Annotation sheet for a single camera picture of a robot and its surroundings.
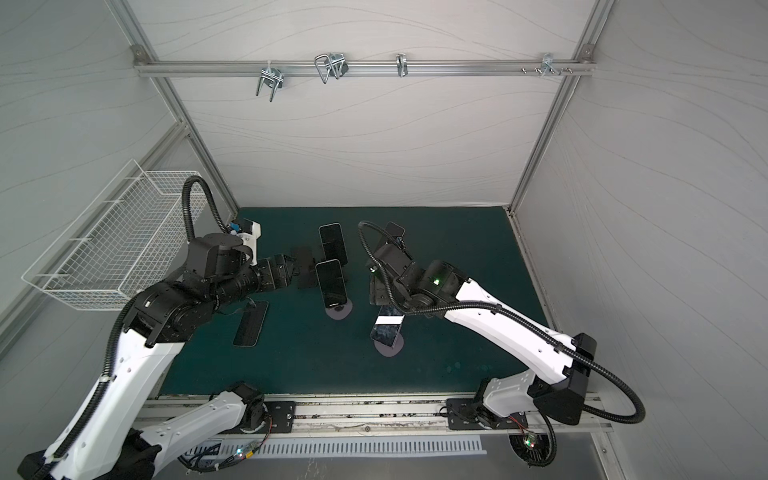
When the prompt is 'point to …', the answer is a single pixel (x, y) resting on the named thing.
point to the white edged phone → (331, 279)
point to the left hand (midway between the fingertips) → (286, 258)
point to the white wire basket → (130, 235)
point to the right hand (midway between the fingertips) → (386, 278)
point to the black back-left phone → (333, 242)
